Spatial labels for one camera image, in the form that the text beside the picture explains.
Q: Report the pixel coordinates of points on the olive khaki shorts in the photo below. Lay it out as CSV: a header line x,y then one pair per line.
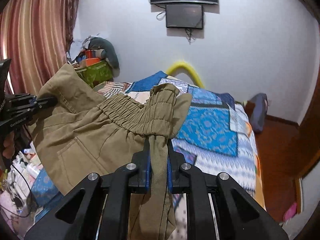
x,y
86,132

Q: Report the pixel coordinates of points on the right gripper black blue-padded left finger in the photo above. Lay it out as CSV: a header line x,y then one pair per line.
x,y
98,207

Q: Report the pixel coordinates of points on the brown wooden door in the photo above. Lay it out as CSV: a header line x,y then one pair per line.
x,y
308,154

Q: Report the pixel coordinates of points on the grey plush pillow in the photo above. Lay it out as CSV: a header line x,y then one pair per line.
x,y
105,50

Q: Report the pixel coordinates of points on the pink slipper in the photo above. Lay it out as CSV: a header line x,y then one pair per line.
x,y
291,212

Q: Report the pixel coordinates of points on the pink striped curtain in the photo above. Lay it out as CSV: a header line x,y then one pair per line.
x,y
36,35

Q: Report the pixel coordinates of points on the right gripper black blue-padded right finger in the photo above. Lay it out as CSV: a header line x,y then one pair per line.
x,y
218,207

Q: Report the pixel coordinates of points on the green storage bag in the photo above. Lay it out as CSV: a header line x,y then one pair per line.
x,y
95,74

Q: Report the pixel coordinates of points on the patchwork patterned bed quilt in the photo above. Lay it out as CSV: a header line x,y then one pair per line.
x,y
213,136

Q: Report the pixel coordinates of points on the orange yellow fleece blanket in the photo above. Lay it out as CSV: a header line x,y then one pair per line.
x,y
259,196

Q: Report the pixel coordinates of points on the person's left hand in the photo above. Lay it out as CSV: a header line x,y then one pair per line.
x,y
9,146

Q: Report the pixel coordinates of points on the grey purple backpack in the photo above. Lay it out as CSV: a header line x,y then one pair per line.
x,y
259,113

